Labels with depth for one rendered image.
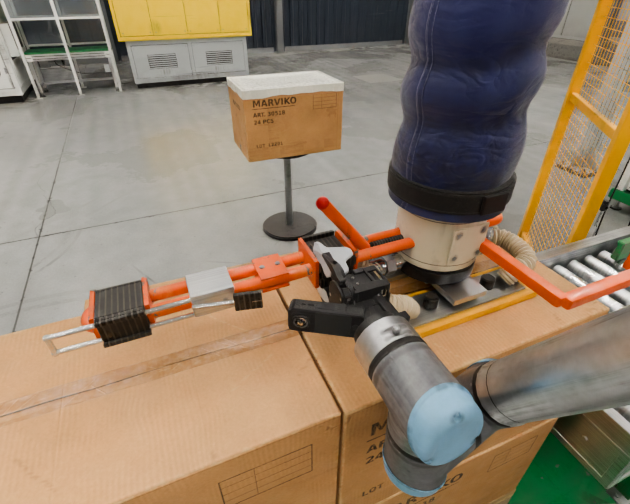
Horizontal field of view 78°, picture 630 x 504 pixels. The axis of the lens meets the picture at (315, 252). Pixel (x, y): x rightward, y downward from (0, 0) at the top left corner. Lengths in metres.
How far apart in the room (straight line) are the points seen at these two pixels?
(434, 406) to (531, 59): 0.48
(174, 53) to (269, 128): 5.59
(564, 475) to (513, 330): 1.10
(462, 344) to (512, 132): 0.37
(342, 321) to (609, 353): 0.31
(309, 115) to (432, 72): 1.81
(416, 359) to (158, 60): 7.54
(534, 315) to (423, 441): 0.48
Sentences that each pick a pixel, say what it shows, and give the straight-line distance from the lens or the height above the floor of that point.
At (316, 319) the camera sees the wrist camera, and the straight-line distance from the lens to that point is 0.58.
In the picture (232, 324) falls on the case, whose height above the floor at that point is 0.94.
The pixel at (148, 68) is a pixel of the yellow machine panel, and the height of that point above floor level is 0.30.
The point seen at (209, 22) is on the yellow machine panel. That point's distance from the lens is 7.84.
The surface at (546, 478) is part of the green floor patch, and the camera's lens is 1.85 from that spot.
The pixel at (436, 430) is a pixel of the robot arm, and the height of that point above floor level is 1.10.
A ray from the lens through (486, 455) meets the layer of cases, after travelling 1.17.
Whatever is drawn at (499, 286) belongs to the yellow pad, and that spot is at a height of 0.97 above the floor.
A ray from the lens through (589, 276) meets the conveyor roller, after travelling 1.89.
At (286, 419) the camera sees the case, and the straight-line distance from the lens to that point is 0.65.
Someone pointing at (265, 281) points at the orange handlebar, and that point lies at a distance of 0.66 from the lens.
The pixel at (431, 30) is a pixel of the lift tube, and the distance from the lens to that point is 0.64.
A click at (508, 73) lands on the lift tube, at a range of 0.65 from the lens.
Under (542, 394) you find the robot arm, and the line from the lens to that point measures 0.54.
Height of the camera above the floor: 1.49
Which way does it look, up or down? 35 degrees down
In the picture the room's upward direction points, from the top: straight up
